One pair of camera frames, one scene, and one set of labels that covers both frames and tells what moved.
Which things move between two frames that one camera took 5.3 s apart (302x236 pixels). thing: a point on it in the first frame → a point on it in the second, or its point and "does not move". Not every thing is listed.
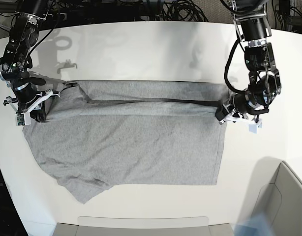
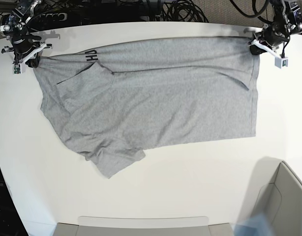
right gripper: [237, 108] → [268, 40]
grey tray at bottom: [159, 226] does not move
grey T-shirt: [101, 133] → [111, 103]
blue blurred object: [256, 225] does not move
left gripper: [27, 99] → [26, 48]
